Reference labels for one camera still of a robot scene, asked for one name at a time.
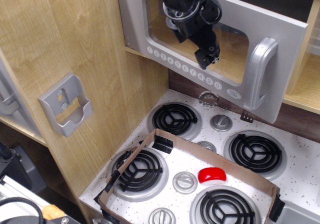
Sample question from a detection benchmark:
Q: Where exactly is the brown cardboard barrier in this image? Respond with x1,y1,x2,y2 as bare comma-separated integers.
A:
95,129,284,224

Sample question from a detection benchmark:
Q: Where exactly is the small grey toy spatula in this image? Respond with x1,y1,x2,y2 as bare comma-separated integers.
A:
240,110,254,123

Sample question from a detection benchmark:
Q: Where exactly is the grey toy microwave door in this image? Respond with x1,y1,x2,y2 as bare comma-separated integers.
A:
119,0,308,123

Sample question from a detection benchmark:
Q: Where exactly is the back right black burner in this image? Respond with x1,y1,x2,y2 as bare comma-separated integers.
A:
223,130,287,181

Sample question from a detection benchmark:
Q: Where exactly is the black braided cable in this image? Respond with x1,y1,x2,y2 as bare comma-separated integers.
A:
0,197,45,221

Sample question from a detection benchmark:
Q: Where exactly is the black burner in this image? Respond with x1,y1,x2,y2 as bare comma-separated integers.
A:
146,102,203,141
113,148,169,202
223,130,287,181
189,185,262,224

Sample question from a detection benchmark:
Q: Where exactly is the front left black burner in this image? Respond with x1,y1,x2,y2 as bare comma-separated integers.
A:
113,148,169,202

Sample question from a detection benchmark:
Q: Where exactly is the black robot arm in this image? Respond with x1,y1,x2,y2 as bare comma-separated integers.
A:
162,0,222,70

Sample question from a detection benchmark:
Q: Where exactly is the grey stove knob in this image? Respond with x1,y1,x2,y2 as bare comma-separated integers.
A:
148,208,176,224
210,114,233,132
172,172,198,195

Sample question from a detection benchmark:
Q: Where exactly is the grey front stove knob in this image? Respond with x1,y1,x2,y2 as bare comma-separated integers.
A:
148,208,176,224

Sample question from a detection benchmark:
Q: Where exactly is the grey wall phone holder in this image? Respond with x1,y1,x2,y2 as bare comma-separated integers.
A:
38,73,93,137

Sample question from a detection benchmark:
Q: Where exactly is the small grey middle knob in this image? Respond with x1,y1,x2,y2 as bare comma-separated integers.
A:
197,141,217,153

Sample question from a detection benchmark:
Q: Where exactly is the grey centre stove knob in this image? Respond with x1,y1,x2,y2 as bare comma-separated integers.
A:
172,172,198,195

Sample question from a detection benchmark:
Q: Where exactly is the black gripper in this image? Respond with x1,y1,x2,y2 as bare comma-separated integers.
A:
163,0,222,69

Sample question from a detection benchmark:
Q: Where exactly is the grey back stove knob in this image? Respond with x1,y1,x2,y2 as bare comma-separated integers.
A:
210,114,233,132

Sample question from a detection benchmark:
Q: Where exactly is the back left black burner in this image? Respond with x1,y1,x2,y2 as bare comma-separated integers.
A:
146,102,203,141

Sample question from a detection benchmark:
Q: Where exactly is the clear plastic knob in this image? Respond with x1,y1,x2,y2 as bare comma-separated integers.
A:
198,91,219,107

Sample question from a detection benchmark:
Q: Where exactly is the grey cabinet door handle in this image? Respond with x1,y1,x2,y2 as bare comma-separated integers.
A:
0,98,20,116

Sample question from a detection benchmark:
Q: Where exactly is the front right black burner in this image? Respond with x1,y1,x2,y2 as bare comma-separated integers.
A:
189,185,262,224

